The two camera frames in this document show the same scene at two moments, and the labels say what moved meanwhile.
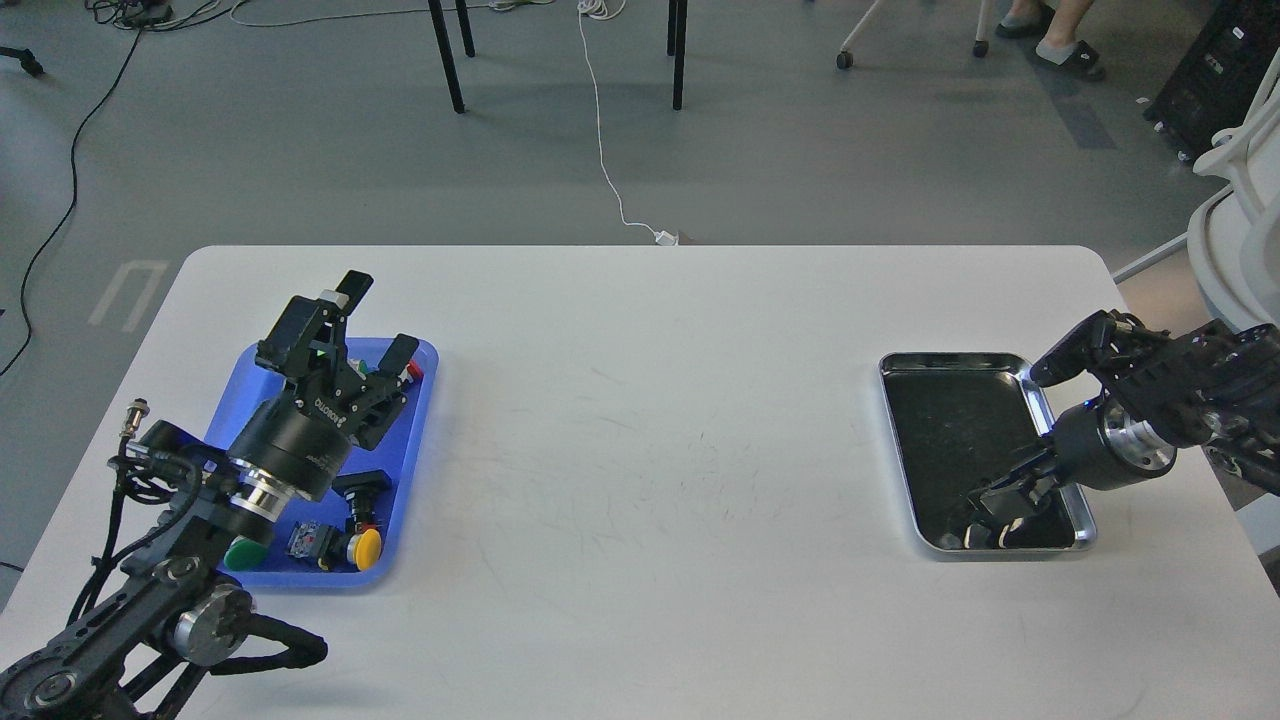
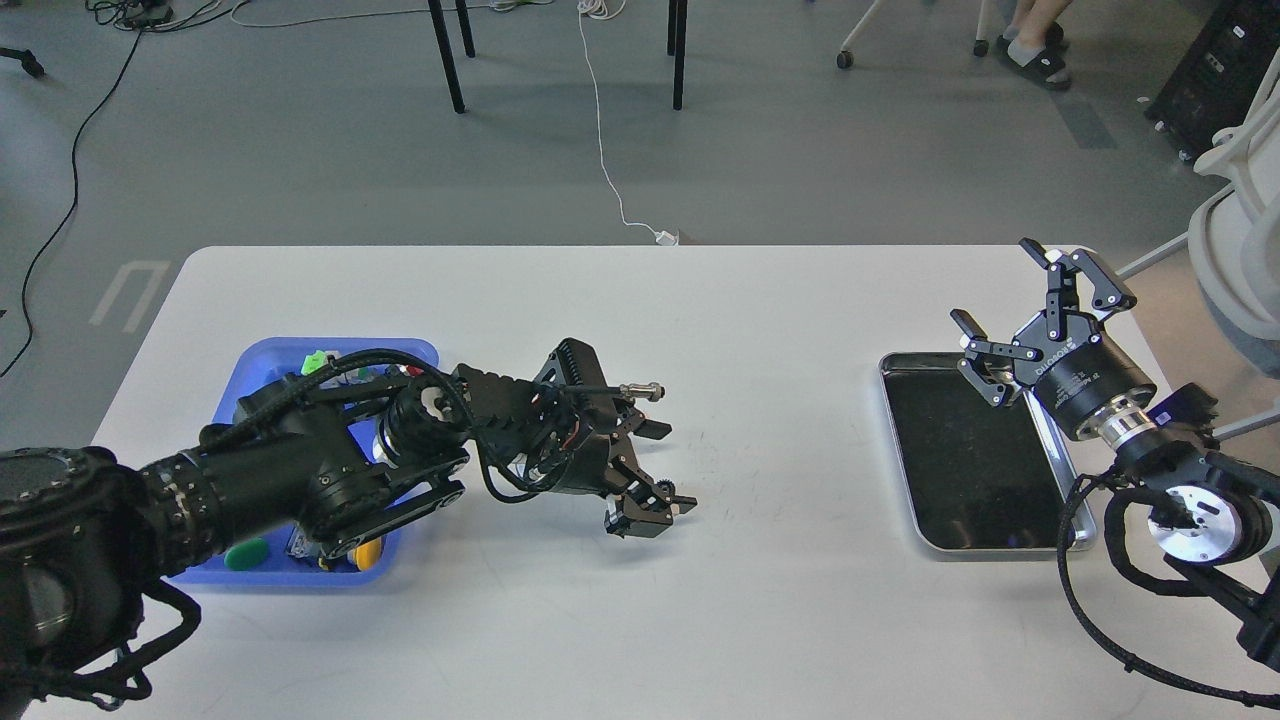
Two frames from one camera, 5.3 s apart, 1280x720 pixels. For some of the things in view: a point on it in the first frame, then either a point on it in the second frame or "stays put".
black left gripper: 301,441 → 588,449
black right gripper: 1080,460 → 1073,376
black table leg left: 444,46 stays put
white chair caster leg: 845,59 stays put
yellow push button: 364,549 stays put
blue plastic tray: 398,451 stays put
